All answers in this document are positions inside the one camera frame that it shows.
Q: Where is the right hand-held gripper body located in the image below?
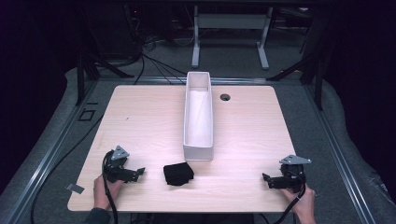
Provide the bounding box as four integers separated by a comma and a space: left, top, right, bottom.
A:
269, 154, 313, 194

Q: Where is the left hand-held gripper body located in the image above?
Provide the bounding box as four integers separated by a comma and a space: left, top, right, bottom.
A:
102, 145, 139, 184

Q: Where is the black cloth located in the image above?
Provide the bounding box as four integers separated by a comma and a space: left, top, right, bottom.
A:
163, 161, 195, 188

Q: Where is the long white box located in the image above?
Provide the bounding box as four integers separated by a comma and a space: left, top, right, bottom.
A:
182, 71, 215, 162

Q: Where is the person's left hand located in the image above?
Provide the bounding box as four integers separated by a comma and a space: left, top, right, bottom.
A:
92, 174, 125, 211

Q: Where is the person's right hand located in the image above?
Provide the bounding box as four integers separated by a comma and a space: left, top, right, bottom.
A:
279, 183, 318, 222

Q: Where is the grey tape strip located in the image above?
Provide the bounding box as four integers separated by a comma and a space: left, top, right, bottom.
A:
65, 183, 86, 195

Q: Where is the black metal stand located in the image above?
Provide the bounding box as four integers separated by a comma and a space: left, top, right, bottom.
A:
266, 46, 332, 111
75, 50, 135, 107

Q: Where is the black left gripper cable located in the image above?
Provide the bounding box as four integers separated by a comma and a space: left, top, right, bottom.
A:
101, 149, 120, 224

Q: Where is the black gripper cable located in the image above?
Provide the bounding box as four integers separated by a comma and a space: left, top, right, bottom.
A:
272, 170, 308, 224
101, 149, 120, 224

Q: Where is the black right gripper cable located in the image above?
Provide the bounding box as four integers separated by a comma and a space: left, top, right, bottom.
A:
272, 170, 308, 224

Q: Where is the aluminium floor rail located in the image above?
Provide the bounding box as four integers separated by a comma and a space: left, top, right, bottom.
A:
0, 81, 98, 224
96, 76, 304, 86
303, 83, 379, 224

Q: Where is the black floor cable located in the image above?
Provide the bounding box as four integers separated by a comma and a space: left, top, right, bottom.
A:
29, 114, 106, 224

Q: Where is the bundle of black cables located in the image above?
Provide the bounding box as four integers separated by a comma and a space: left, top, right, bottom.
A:
124, 6, 194, 86

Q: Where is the white metal desk frame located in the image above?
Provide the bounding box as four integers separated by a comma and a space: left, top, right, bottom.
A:
191, 5, 275, 71

